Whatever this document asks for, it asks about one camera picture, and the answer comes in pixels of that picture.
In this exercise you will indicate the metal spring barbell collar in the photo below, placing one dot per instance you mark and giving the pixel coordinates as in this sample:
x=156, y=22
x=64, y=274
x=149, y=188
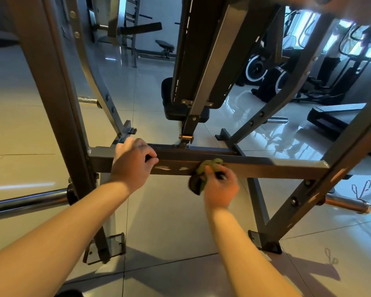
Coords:
x=361, y=188

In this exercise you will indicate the person's left forearm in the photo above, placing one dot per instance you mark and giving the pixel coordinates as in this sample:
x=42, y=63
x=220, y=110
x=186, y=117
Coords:
x=49, y=250

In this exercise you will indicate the person's right hand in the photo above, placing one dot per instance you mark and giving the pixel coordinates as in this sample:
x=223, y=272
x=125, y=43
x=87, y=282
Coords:
x=219, y=190

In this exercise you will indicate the person's black trousers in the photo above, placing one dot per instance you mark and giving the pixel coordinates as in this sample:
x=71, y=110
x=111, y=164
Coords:
x=68, y=293

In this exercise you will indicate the grey steel gym machine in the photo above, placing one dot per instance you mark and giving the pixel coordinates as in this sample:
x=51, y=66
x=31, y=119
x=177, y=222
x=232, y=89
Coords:
x=49, y=89

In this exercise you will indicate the green cleaning cloth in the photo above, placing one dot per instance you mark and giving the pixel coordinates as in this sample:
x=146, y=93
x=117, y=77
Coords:
x=203, y=172

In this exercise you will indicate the chrome weight storage peg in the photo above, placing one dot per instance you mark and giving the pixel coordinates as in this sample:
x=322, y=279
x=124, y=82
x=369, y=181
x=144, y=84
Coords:
x=88, y=100
x=28, y=202
x=277, y=120
x=346, y=203

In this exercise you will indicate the black padded bench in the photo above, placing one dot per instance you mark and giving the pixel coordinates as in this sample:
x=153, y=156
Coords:
x=204, y=52

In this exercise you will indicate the black elliptical trainer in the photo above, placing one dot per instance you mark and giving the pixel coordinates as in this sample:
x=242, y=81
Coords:
x=340, y=65

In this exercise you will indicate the person's right forearm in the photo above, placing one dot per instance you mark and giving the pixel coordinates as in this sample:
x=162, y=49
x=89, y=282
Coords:
x=253, y=256

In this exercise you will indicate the black treadmill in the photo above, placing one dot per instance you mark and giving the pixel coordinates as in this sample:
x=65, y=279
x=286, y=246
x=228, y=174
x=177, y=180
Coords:
x=340, y=120

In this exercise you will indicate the person's left hand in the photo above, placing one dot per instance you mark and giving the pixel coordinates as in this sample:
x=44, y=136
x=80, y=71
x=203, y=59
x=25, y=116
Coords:
x=133, y=164

